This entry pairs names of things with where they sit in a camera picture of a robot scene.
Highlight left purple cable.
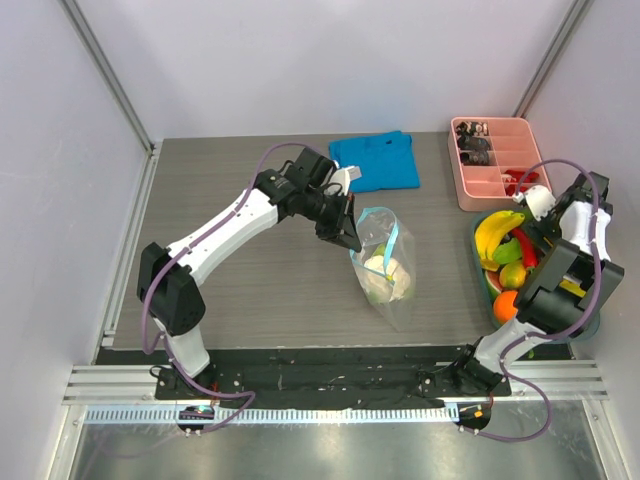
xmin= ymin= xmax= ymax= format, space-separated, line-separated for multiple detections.
xmin=139 ymin=142 xmax=314 ymax=432

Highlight green toy starfruit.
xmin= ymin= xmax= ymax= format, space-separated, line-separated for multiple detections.
xmin=493 ymin=238 xmax=523 ymax=265

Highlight pink compartment tray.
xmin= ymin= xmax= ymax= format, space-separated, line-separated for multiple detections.
xmin=448 ymin=117 xmax=550 ymax=212

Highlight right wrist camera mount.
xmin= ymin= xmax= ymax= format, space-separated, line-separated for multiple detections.
xmin=512 ymin=185 xmax=556 ymax=221

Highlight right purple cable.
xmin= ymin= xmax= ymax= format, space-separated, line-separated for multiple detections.
xmin=469 ymin=158 xmax=604 ymax=444

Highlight black clips in tray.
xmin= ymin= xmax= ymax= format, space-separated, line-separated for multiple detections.
xmin=454 ymin=120 xmax=492 ymax=166

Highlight purple cable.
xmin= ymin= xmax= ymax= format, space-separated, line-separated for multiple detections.
xmin=139 ymin=142 xmax=314 ymax=432
xmin=469 ymin=158 xmax=604 ymax=444

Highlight toy orange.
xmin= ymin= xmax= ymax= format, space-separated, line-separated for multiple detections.
xmin=493 ymin=290 xmax=518 ymax=325

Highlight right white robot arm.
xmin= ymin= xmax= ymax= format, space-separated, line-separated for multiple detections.
xmin=421 ymin=172 xmax=624 ymax=397

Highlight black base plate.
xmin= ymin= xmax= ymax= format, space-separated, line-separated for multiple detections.
xmin=154 ymin=344 xmax=514 ymax=411

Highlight clear zip top bag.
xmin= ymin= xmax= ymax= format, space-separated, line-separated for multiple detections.
xmin=350 ymin=207 xmax=417 ymax=331

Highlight red clips in tray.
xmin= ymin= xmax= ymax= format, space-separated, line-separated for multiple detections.
xmin=501 ymin=169 xmax=540 ymax=197

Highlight toy watermelon slice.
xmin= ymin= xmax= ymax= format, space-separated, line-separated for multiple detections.
xmin=484 ymin=270 xmax=503 ymax=302

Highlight blue folded cloth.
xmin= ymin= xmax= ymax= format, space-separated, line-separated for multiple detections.
xmin=329 ymin=131 xmax=421 ymax=193

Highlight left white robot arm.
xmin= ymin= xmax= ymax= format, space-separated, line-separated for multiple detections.
xmin=136 ymin=147 xmax=361 ymax=399

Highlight teal fruit tray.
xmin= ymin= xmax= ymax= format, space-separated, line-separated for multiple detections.
xmin=469 ymin=209 xmax=601 ymax=344

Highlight slotted cable duct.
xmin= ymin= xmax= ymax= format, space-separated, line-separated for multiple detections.
xmin=84 ymin=403 xmax=459 ymax=425

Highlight red toy chili pepper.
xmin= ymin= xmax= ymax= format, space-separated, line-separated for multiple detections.
xmin=511 ymin=228 xmax=538 ymax=270

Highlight toy cauliflower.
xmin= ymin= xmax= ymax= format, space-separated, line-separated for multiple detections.
xmin=361 ymin=244 xmax=413 ymax=304

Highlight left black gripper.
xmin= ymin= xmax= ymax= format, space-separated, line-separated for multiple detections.
xmin=301 ymin=188 xmax=362 ymax=253

